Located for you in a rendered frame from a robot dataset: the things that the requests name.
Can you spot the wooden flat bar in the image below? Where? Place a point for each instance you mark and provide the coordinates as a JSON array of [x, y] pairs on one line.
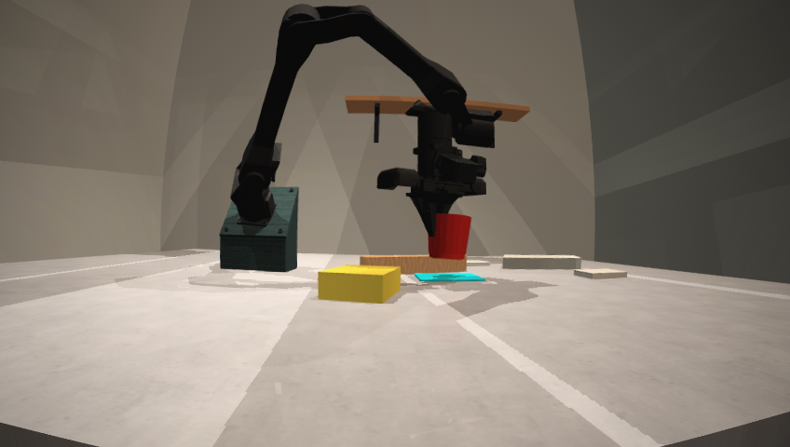
[[411, 264]]

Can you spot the yellow rectangular block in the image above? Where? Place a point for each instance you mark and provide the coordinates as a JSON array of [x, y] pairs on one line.
[[359, 284]]

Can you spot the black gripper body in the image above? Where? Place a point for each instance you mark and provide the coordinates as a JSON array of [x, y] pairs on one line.
[[421, 180]]

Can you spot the red cup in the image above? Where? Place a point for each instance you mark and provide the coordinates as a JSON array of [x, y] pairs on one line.
[[451, 237]]

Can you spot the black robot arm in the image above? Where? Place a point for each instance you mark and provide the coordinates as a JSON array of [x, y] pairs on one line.
[[304, 27]]

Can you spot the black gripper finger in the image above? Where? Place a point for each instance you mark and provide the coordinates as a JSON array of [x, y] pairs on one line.
[[445, 202], [426, 204]]

